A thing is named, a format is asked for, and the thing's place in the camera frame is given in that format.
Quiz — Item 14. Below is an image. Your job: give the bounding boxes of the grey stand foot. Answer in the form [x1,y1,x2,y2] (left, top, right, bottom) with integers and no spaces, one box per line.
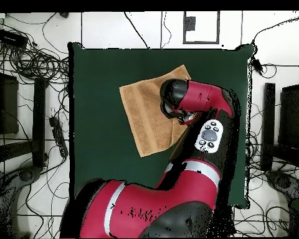
[0,165,43,200]
[265,170,299,200]

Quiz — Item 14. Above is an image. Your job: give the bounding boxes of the black frame stand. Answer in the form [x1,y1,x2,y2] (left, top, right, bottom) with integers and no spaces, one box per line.
[0,56,49,175]
[260,63,299,172]

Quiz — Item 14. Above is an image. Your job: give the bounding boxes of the black power strip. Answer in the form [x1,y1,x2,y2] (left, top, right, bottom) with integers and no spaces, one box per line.
[49,116,69,158]

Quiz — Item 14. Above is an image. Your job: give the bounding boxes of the black power adapter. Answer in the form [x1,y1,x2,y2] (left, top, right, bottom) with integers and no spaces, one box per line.
[250,56,265,77]

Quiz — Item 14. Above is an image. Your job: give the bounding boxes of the grey square floor frame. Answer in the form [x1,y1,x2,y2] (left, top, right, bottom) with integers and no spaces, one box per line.
[182,10,221,45]

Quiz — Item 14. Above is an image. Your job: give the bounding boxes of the tan terry towel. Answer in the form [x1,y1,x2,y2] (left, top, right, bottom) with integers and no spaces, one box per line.
[118,64,196,158]

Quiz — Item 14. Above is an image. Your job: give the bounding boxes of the dark green table cloth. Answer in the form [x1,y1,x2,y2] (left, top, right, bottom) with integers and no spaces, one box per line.
[67,40,255,211]

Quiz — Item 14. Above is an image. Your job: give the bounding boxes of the black box device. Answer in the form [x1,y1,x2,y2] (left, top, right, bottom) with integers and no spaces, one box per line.
[0,28,29,49]

